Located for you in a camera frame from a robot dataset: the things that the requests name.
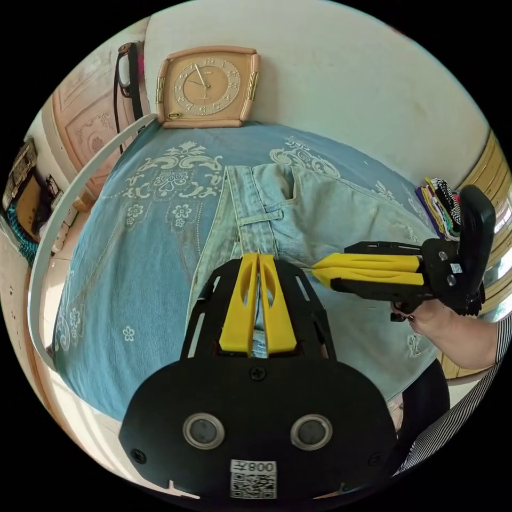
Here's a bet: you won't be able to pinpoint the pile of clothes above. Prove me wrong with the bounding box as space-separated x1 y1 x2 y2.
415 177 466 242

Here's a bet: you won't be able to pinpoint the person's right forearm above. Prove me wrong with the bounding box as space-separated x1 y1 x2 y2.
428 313 503 371

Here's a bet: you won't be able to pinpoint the light blue jeans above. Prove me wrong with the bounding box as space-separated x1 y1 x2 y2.
186 162 441 402

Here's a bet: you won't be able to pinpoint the hanging black bag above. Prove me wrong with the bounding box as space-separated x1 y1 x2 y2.
113 41 146 155

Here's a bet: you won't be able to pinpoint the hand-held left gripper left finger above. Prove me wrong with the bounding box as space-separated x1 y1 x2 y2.
219 254 260 357

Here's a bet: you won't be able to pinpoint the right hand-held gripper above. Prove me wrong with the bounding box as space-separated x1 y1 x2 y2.
313 238 486 323

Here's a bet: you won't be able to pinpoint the pink wooden door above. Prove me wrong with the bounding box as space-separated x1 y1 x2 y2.
51 39 154 194

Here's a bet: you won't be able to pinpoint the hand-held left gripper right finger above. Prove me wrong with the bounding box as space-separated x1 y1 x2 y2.
259 254 298 357

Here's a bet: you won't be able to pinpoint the person's right hand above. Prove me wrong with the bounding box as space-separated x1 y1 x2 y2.
393 299 458 343

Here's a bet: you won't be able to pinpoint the person's body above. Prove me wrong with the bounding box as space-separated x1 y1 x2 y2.
390 311 512 479

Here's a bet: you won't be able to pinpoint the bed with blue patterned sheet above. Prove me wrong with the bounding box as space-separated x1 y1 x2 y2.
26 114 453 423

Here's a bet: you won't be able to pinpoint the pink square clock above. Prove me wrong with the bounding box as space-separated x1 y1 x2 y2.
155 45 262 130

